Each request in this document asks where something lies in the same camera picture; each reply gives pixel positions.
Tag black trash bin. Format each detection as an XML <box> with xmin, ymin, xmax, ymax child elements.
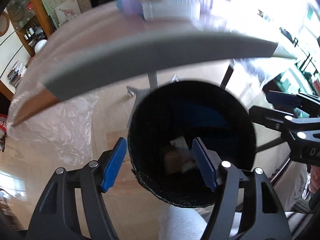
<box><xmin>126</xmin><ymin>80</ymin><xmax>257</xmax><ymax>208</ymax></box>

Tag person right hand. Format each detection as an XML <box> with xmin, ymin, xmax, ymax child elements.
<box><xmin>310</xmin><ymin>165</ymin><xmax>320</xmax><ymax>193</ymax></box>

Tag grey foam edge guard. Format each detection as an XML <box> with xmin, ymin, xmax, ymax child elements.
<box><xmin>41</xmin><ymin>33</ymin><xmax>279</xmax><ymax>102</ymax></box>

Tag stack of books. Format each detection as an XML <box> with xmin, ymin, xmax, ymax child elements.
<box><xmin>7</xmin><ymin>61</ymin><xmax>27</xmax><ymax>88</ymax></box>

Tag white helmet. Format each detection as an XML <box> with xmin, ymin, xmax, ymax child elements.
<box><xmin>34</xmin><ymin>39</ymin><xmax>47</xmax><ymax>54</ymax></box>

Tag elephant picture frame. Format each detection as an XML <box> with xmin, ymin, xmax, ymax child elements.
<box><xmin>55</xmin><ymin>0</ymin><xmax>81</xmax><ymax>26</ymax></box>

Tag round wooden wall frame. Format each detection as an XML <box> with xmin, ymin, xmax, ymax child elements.
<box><xmin>0</xmin><ymin>12</ymin><xmax>10</xmax><ymax>36</ymax></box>

